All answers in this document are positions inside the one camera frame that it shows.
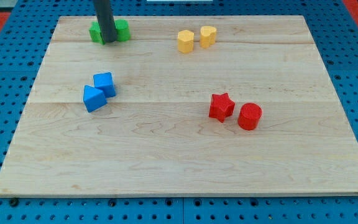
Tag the red star block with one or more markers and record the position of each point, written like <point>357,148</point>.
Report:
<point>221,106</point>

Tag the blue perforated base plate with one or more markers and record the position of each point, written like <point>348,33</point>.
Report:
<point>23,43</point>

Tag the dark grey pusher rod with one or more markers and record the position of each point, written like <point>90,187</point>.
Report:
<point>105,19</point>

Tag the blue cube block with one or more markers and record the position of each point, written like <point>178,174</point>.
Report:
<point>104,82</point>

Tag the light wooden board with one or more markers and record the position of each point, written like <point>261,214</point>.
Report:
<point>155,138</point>

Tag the red cylinder block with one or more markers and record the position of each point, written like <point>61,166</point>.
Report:
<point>249,116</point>

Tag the blue triangle block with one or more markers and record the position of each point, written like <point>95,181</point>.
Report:
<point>93,98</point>

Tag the green star block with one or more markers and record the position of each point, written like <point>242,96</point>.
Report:
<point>95,33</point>

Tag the yellow hexagon block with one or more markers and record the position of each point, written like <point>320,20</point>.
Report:
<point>185,40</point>

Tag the green circle block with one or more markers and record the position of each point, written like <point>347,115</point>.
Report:
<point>123,30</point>

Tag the yellow heart block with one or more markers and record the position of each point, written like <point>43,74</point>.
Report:
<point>207,36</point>

